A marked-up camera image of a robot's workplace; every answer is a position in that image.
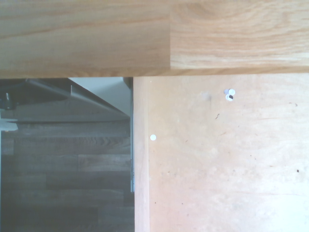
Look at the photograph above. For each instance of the grey metal drawer rail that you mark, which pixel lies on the grey metal drawer rail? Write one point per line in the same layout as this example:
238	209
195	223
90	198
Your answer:
132	135

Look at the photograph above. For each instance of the grey furniture plinth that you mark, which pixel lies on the grey furniture plinth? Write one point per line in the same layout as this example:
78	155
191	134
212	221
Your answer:
79	96

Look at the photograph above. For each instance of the white paper dot black mark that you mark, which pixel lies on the white paper dot black mark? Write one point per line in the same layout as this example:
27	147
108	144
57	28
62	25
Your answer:
229	97

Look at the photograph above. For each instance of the white cabinet panel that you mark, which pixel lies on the white cabinet panel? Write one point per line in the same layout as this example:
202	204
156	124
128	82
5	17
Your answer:
106	88

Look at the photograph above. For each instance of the pale blue paper dot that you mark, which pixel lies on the pale blue paper dot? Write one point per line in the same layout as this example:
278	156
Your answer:
226	91

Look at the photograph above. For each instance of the open wooden drawer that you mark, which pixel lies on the open wooden drawer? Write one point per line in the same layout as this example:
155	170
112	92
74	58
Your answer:
217	157

